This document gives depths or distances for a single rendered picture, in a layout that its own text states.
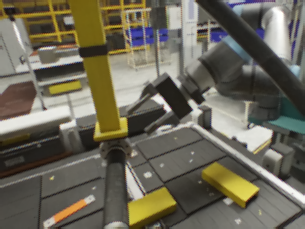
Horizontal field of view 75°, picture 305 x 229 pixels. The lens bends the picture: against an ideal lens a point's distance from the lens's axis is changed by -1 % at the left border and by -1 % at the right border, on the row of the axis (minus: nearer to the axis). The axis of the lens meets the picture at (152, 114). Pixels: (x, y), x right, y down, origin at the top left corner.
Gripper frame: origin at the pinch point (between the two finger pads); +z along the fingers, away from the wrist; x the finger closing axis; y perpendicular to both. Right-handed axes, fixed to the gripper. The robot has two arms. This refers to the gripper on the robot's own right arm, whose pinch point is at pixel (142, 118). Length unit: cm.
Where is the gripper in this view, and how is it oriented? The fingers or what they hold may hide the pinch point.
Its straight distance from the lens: 58.5
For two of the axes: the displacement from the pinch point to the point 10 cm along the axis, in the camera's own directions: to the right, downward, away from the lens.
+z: -8.0, 5.8, 1.3
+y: -1.6, -4.2, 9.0
